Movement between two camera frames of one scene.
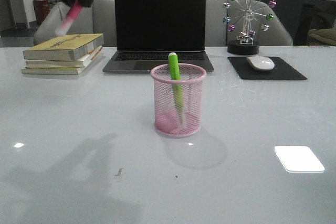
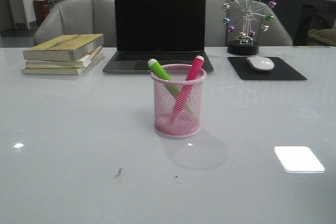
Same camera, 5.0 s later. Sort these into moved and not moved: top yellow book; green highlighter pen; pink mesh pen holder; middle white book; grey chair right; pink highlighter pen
Moved: green highlighter pen; pink highlighter pen
Not moved: pink mesh pen holder; top yellow book; middle white book; grey chair right
